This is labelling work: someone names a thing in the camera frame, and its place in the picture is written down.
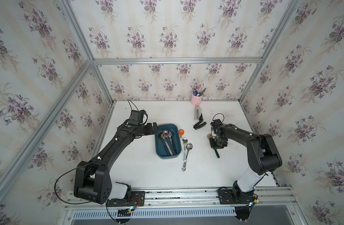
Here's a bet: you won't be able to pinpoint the silver spoon pink handle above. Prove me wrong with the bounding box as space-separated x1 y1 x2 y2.
163 130 174 155

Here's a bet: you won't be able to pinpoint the large silver spoon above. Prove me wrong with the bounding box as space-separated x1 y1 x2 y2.
181 142 193 172

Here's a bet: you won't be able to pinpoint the orange plastic spoon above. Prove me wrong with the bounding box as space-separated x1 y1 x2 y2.
178 129 185 138

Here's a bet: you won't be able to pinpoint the small silver spoon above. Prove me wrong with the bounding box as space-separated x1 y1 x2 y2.
182 137 188 162

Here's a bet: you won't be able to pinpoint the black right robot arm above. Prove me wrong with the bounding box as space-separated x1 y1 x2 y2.
210 120 282 194

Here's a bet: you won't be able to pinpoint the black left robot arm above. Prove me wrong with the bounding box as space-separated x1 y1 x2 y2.
74 122 158 204

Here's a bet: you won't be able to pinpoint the teal plastic storage box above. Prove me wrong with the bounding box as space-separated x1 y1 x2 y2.
155 124 182 159

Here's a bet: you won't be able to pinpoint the black stapler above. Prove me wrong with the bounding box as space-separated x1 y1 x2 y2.
193 114 207 130

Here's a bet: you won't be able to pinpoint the pink pen holder cup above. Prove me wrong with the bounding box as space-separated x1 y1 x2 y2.
191 94 202 106

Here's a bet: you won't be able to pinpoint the pens in cup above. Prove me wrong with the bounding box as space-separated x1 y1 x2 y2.
192 88 207 97

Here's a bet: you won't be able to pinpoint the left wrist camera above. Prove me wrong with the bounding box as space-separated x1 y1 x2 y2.
128 110 148 126

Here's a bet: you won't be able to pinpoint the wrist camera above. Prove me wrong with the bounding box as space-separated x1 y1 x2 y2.
128 110 148 126
211 119 223 131

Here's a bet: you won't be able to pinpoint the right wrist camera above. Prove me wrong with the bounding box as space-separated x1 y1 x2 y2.
211 119 223 131

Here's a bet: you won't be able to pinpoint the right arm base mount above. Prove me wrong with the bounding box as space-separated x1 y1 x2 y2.
217 186 258 206

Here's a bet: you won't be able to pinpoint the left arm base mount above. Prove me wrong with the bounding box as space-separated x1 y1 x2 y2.
106 191 146 207

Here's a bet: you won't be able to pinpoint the white slotted cable duct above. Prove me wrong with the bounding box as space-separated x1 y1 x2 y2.
73 207 237 220

